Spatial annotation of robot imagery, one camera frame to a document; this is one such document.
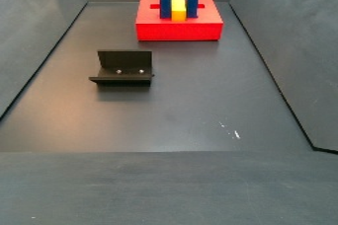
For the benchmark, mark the blue post right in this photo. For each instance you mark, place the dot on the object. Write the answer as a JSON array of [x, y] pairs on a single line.
[[192, 7]]

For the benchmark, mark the yellow long bar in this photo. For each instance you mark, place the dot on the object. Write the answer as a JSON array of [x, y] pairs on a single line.
[[178, 10]]

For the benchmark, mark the blue post left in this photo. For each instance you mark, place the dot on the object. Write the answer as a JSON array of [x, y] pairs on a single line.
[[165, 9]]

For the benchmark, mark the black angle fixture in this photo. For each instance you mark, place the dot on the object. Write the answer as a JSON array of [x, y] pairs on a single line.
[[125, 67]]

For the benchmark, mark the blue post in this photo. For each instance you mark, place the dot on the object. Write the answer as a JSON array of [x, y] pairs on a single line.
[[192, 7], [165, 9]]

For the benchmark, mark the red base board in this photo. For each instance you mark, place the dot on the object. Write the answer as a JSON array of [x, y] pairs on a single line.
[[202, 28]]

